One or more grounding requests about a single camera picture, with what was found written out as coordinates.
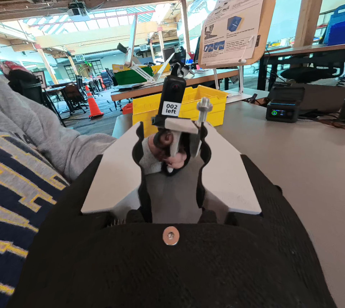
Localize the plain wooden post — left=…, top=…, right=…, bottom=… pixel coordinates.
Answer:
left=293, top=0, right=331, bottom=48

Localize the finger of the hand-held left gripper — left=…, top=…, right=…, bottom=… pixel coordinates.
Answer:
left=164, top=119, right=202, bottom=135
left=189, top=130, right=204, bottom=159

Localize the dark chair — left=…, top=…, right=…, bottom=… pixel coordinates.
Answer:
left=8, top=69, right=47, bottom=105

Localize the yellow plastic bin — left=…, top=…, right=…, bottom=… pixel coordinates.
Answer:
left=132, top=85, right=229, bottom=139

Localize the wooden desk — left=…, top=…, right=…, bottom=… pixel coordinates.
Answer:
left=110, top=69, right=239, bottom=101

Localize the black rounded office chair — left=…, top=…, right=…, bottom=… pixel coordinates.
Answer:
left=280, top=66, right=338, bottom=85

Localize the wooden clipboard on white stand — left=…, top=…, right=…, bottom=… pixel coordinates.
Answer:
left=201, top=0, right=276, bottom=97

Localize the orange traffic cone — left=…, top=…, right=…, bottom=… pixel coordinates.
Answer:
left=84, top=85, right=105, bottom=119

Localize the blue bag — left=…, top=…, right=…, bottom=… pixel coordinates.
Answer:
left=323, top=4, right=345, bottom=46

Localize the ceiling projector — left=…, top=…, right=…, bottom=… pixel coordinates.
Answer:
left=67, top=1, right=90, bottom=17

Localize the silver threaded bolt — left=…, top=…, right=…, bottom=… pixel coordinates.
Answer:
left=195, top=97, right=211, bottom=128

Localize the computer monitor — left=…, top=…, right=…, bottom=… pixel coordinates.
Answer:
left=162, top=47, right=176, bottom=65

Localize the dark framed desk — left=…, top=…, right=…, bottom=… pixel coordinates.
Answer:
left=257, top=43, right=345, bottom=91

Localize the green and yellow box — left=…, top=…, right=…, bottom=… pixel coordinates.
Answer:
left=112, top=63, right=155, bottom=86

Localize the person's left hand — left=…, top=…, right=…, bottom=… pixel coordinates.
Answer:
left=147, top=137, right=190, bottom=170

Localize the printed instruction sheet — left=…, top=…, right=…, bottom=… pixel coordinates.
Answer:
left=198, top=0, right=293, bottom=68

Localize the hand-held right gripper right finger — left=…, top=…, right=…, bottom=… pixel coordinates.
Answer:
left=197, top=122, right=262, bottom=223

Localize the black cable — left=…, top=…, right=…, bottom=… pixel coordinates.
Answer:
left=299, top=112, right=345, bottom=126

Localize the person's left forearm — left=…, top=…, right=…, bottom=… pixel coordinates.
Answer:
left=0, top=76, right=163, bottom=182

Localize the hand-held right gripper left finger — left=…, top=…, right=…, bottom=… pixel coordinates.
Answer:
left=80, top=121, right=153, bottom=223

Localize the brown office chair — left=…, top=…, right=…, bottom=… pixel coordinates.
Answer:
left=63, top=83, right=88, bottom=116

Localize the black power station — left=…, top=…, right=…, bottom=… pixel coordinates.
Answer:
left=265, top=82, right=307, bottom=123

